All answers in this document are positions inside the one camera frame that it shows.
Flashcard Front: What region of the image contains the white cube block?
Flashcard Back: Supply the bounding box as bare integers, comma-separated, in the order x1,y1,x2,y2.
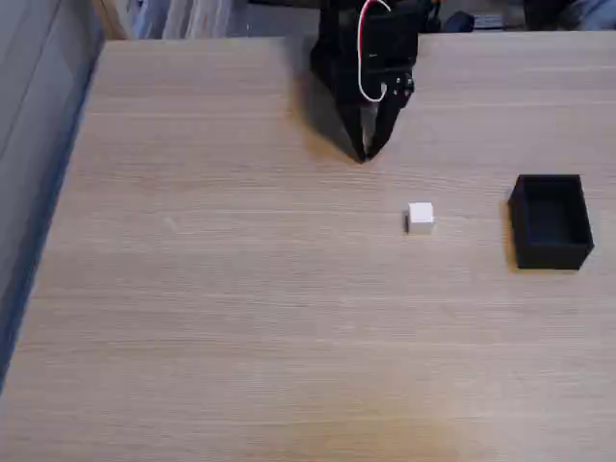
405,201,436,236

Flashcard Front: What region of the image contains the black open box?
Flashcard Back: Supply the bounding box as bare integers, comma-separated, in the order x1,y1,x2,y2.
507,173,596,271

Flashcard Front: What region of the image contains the dark blue object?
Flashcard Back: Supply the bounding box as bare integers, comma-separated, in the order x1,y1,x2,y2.
441,11,476,34

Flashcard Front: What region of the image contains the white and red cable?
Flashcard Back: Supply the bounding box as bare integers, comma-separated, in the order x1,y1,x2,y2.
356,0,393,104

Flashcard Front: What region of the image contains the wooden frame post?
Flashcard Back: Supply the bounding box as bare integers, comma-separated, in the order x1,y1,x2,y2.
92,0,132,40

